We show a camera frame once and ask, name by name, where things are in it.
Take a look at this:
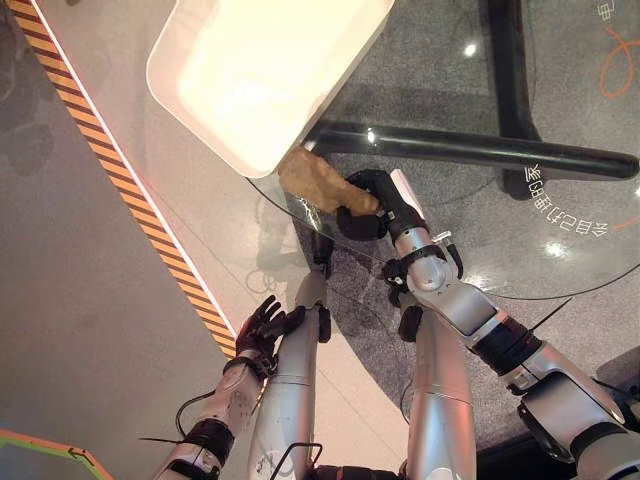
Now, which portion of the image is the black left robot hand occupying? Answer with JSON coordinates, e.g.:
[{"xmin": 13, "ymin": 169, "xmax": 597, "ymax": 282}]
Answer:
[{"xmin": 234, "ymin": 294, "xmax": 307, "ymax": 362}]

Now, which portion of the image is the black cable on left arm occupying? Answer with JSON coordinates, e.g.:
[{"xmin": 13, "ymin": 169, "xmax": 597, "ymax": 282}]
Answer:
[{"xmin": 174, "ymin": 389, "xmax": 222, "ymax": 444}]

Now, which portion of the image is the yellow black striped floor tape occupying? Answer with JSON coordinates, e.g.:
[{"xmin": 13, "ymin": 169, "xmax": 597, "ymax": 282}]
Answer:
[{"xmin": 6, "ymin": 0, "xmax": 239, "ymax": 359}]

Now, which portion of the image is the silver right robot leg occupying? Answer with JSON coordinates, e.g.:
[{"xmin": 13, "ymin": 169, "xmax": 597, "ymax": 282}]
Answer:
[{"xmin": 397, "ymin": 292, "xmax": 479, "ymax": 480}]

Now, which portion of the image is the black metal table base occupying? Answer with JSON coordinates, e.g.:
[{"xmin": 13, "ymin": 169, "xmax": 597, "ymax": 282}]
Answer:
[{"xmin": 308, "ymin": 0, "xmax": 640, "ymax": 201}]

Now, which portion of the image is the white plastic basket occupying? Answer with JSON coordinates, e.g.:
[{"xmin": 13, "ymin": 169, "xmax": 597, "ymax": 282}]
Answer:
[{"xmin": 145, "ymin": 0, "xmax": 396, "ymax": 180}]

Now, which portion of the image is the silver left robot leg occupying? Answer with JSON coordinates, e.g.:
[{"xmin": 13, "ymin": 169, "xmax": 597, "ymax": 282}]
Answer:
[{"xmin": 247, "ymin": 232, "xmax": 335, "ymax": 480}]

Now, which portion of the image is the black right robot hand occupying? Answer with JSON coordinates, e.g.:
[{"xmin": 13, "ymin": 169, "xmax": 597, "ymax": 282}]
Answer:
[{"xmin": 335, "ymin": 168, "xmax": 431, "ymax": 242}]

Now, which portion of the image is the brown cloth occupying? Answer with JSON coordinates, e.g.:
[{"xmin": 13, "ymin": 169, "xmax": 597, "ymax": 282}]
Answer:
[{"xmin": 277, "ymin": 146, "xmax": 384, "ymax": 217}]

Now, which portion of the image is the silver robot leg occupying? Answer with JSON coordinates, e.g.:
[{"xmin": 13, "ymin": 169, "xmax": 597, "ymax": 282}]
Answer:
[
  {"xmin": 397, "ymin": 292, "xmax": 479, "ymax": 480},
  {"xmin": 247, "ymin": 232, "xmax": 335, "ymax": 480}
]

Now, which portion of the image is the orange green floor marking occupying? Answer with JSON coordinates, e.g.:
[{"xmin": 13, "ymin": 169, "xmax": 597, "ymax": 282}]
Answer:
[{"xmin": 0, "ymin": 428, "xmax": 114, "ymax": 480}]

